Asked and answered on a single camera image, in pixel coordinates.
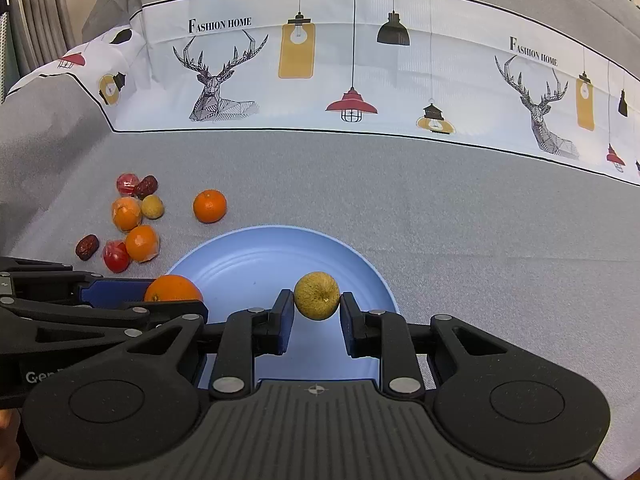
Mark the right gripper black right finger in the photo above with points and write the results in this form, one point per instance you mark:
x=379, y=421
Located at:
x=395, y=343

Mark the yellow-green fruit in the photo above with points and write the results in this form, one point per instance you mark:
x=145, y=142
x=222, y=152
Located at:
x=316, y=296
x=152, y=207

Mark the dark red jujube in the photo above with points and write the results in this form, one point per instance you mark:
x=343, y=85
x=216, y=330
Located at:
x=145, y=187
x=87, y=247

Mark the printed deer sofa cover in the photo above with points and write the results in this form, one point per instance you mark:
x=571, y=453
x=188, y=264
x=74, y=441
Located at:
x=456, y=71

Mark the bare orange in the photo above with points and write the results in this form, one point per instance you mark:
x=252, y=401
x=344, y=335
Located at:
x=209, y=206
x=172, y=287

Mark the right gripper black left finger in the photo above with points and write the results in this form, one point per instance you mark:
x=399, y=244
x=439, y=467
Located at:
x=245, y=336

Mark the red fruit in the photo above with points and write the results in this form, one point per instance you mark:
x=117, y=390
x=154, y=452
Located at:
x=126, y=184
x=115, y=256

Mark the light blue plate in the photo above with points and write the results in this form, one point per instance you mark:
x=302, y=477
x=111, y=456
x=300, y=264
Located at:
x=248, y=268

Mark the left hand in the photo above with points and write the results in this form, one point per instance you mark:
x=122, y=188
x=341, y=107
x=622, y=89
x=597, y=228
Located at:
x=9, y=450

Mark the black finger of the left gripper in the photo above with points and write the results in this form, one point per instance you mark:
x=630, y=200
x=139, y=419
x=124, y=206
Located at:
x=115, y=302
x=27, y=276

